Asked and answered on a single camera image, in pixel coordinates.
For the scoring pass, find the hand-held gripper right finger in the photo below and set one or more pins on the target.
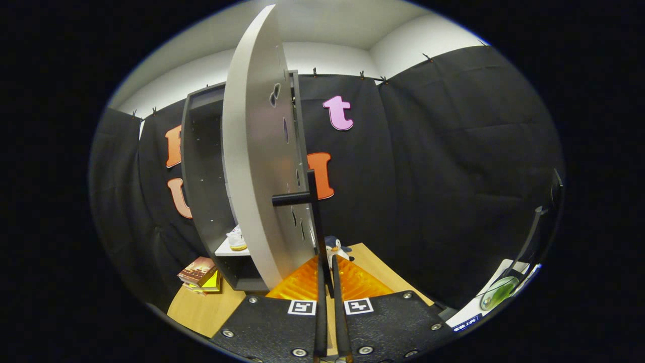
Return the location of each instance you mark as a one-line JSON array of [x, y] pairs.
[[340, 312]]

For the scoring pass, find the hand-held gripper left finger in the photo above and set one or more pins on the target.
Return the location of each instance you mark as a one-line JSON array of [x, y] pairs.
[[321, 312]]

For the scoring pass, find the white canvas shoe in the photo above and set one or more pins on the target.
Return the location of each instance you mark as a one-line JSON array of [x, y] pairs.
[[237, 239]]

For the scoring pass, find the grey shoe cabinet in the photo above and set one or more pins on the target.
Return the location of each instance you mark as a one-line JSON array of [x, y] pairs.
[[206, 181]]

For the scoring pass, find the penguin plush toy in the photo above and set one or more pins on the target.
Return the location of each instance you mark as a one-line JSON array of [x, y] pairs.
[[332, 248]]

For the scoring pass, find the yellow box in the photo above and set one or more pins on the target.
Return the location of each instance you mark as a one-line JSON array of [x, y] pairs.
[[214, 282]]

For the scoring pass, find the green round object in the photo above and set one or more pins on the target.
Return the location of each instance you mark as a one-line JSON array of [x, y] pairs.
[[499, 293]]

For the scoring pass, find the black backdrop cloth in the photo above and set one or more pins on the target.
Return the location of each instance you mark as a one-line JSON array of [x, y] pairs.
[[443, 176]]

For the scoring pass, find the row of black clips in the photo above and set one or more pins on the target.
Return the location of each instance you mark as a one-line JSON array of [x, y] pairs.
[[362, 75]]

